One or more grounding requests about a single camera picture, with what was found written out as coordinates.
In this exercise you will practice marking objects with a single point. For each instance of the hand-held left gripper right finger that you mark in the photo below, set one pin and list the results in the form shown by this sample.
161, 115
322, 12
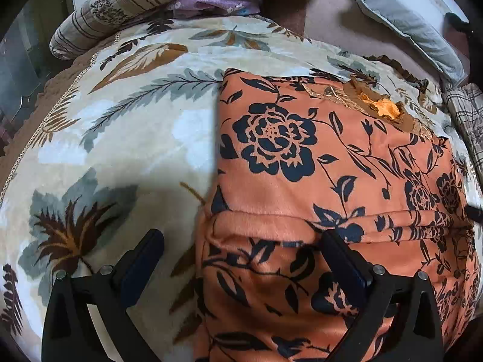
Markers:
345, 267

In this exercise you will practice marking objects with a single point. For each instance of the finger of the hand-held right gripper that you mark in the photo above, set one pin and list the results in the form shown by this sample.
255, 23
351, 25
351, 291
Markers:
476, 214

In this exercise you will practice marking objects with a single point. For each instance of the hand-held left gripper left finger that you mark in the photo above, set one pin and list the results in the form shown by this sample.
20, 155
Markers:
141, 267

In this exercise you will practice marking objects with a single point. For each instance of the orange floral print garment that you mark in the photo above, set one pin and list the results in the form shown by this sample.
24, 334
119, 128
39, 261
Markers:
302, 196

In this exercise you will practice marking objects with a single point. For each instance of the plaid cloth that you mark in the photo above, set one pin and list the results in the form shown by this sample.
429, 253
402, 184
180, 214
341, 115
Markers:
468, 117

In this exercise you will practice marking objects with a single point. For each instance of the leaf print plush blanket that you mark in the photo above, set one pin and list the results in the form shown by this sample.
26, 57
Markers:
132, 151

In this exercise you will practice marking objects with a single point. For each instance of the grey quilted pillow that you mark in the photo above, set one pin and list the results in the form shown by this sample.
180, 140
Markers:
407, 19

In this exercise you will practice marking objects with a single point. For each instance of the brown bed sheet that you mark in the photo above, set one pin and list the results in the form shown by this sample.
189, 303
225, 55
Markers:
358, 34

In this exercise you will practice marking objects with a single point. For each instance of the glass panel door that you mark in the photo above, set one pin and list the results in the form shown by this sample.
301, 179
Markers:
22, 56

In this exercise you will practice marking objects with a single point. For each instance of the purple patterned cloth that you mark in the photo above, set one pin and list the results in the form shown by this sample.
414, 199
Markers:
211, 2

